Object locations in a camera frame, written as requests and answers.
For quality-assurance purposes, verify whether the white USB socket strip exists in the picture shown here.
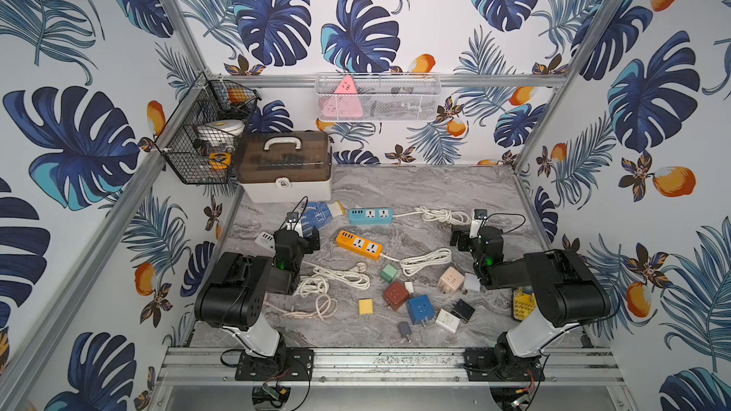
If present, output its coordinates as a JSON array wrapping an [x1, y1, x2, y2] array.
[[254, 231, 275, 252]]

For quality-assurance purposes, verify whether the green plug adapter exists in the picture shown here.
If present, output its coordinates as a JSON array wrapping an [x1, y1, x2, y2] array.
[[380, 264, 399, 284]]

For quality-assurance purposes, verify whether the white coiled cable rear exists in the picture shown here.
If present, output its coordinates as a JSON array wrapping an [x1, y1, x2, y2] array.
[[393, 205, 473, 229]]

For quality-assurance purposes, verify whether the teal USB socket strip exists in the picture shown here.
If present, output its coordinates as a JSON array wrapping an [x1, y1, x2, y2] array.
[[348, 207, 393, 226]]

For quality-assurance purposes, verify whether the red cube socket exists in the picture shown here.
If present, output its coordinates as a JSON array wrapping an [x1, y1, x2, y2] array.
[[383, 281, 410, 311]]

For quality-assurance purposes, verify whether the blue cube socket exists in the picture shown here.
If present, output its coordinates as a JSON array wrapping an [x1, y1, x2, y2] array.
[[407, 295, 435, 325]]

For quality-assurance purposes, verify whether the white coiled cable middle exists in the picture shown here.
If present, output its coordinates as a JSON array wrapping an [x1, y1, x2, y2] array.
[[302, 261, 372, 290]]

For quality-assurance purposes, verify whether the white coiled cable front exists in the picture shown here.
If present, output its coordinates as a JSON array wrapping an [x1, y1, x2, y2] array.
[[293, 274, 330, 299]]

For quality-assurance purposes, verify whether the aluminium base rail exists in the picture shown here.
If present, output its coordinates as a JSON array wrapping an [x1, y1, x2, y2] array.
[[157, 348, 626, 387]]

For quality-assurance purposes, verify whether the white 66W charger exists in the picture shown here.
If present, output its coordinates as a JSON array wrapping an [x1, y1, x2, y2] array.
[[462, 273, 482, 294]]

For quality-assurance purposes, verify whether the yellow plug adapter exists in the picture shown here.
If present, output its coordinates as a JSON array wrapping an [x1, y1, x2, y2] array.
[[358, 299, 374, 316]]

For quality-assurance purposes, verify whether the pink triangle item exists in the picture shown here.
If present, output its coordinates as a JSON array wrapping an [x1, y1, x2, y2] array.
[[320, 75, 364, 121]]

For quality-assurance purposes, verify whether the black wire basket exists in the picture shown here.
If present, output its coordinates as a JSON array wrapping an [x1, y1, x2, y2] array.
[[154, 73, 262, 186]]

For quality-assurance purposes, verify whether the grey small charger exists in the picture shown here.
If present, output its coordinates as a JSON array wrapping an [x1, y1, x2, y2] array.
[[397, 322, 412, 343]]

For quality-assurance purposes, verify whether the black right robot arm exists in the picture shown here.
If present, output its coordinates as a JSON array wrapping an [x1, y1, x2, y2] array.
[[450, 226, 612, 363]]

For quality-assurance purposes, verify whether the orange power strip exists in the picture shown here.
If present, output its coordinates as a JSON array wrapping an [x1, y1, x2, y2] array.
[[336, 230, 383, 261]]

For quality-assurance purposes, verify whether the white plug adapter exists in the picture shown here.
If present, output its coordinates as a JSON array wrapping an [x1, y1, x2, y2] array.
[[435, 309, 460, 334]]

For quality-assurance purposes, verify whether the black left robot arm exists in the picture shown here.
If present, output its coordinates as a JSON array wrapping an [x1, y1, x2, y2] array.
[[194, 228, 320, 358]]

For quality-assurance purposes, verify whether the blue work glove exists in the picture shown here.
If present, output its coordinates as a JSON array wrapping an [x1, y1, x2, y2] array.
[[300, 202, 346, 232]]

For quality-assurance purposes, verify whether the white mesh wall shelf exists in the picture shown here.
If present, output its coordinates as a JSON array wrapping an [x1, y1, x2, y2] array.
[[314, 73, 444, 123]]

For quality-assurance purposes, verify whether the brown lid storage box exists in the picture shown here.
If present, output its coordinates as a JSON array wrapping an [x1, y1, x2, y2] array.
[[231, 131, 332, 204]]

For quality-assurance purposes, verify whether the black plug adapter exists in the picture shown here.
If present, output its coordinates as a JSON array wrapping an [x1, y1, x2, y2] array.
[[450, 299, 475, 323]]

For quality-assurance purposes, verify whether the pink socket cable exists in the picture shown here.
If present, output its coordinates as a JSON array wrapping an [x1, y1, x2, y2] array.
[[265, 295, 340, 322]]

